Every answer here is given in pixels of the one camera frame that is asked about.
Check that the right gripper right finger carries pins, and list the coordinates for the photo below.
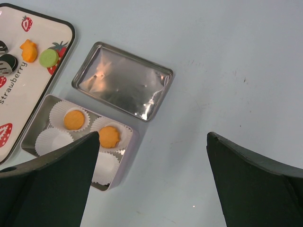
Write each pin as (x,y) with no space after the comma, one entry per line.
(254,190)

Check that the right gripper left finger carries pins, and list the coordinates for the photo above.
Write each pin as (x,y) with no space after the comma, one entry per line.
(50,190)

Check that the orange round cookie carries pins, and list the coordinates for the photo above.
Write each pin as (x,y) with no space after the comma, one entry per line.
(74,120)

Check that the orange flower cookie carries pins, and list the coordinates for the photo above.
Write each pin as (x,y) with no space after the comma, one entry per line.
(109,137)

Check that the metal serving tongs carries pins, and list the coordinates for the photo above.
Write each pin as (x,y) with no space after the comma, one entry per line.
(4,50)

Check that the black round cookie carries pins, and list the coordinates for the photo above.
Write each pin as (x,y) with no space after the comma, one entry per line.
(8,63)

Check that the white paper cup front left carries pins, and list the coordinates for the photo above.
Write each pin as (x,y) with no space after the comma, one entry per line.
(52,139)

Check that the white paper cup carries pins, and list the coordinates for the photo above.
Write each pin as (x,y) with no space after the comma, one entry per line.
(105,169)
(58,112)
(52,139)
(125,134)

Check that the white paper cup front right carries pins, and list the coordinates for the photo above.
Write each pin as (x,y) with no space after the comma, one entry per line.
(105,169)

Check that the silver tin box base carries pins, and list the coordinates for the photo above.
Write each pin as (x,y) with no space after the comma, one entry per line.
(41,122)

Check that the white paper cup back left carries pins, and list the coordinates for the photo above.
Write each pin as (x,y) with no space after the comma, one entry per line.
(58,112)

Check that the white paper cup back right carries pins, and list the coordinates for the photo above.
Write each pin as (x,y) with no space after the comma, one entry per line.
(125,134)

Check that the green round cookie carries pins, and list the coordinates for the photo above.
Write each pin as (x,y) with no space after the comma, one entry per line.
(48,58)

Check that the silver tin lid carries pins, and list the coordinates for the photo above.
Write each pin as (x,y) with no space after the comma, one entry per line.
(123,81)

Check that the orange fish shaped cookie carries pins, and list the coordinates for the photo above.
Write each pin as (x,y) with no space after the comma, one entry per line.
(29,51)

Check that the strawberry pattern white tray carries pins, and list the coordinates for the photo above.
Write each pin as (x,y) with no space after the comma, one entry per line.
(22,90)

